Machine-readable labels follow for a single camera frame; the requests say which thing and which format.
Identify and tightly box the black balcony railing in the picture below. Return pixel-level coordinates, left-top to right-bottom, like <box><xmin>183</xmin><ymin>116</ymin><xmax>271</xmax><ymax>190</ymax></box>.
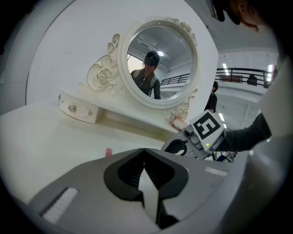
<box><xmin>215</xmin><ymin>68</ymin><xmax>275</xmax><ymax>89</ymax></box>

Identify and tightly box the white dressing table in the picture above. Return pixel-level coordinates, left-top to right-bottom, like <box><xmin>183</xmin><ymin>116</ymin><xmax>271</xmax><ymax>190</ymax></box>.
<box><xmin>0</xmin><ymin>86</ymin><xmax>190</xmax><ymax>205</ymax></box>

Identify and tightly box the oval mirror with ornate frame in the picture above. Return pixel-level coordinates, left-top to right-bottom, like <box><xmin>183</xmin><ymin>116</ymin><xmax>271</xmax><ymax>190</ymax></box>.
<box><xmin>86</xmin><ymin>16</ymin><xmax>199</xmax><ymax>122</ymax></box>

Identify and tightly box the black head-worn camera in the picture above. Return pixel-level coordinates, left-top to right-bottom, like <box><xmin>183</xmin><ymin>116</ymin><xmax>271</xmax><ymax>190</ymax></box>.
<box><xmin>206</xmin><ymin>0</ymin><xmax>243</xmax><ymax>26</ymax></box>

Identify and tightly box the person's right forearm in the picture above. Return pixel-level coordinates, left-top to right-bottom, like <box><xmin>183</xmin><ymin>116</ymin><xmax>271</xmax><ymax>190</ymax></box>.
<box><xmin>215</xmin><ymin>112</ymin><xmax>273</xmax><ymax>153</ymax></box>

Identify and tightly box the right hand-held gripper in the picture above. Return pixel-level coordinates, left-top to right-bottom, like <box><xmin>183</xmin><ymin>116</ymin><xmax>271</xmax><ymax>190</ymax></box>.
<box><xmin>161</xmin><ymin>109</ymin><xmax>227</xmax><ymax>160</ymax></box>

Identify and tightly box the orange and white cardboard box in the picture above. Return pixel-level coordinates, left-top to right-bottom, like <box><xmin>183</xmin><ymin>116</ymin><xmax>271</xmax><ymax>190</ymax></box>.
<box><xmin>172</xmin><ymin>117</ymin><xmax>186</xmax><ymax>131</ymax></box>

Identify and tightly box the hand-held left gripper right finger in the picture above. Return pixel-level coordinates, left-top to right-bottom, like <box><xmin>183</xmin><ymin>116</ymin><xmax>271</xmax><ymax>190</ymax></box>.
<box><xmin>144</xmin><ymin>148</ymin><xmax>232</xmax><ymax>229</ymax></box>

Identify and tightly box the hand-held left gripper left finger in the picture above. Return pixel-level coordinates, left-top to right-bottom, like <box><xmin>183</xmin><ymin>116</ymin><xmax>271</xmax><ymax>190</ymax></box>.
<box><xmin>27</xmin><ymin>148</ymin><xmax>161</xmax><ymax>234</ymax></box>

